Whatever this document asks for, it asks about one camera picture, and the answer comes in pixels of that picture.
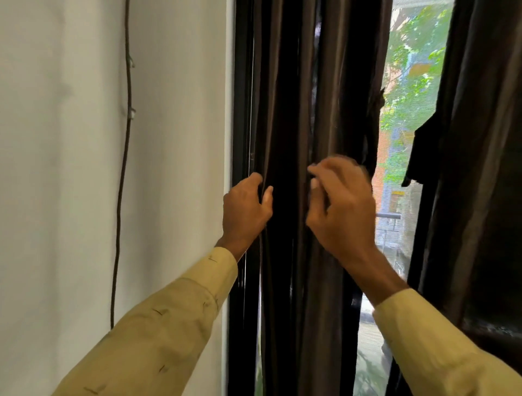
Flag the person's left hand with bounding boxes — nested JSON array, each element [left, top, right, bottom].
[[222, 172, 275, 250]]

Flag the person's right hand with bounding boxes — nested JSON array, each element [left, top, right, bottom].
[[306, 154, 378, 266]]

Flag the dark brown curtain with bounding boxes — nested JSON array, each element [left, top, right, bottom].
[[246, 0, 394, 396], [385, 0, 522, 396]]

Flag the person's left forearm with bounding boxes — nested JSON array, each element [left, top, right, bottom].
[[52, 236, 250, 396]]

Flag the person's right forearm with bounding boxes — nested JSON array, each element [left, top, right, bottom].
[[346, 246, 522, 396]]

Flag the orange brick building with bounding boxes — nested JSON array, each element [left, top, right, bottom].
[[373, 61, 429, 253]]

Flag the black wall cable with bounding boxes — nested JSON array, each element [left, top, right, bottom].
[[109, 0, 134, 330]]

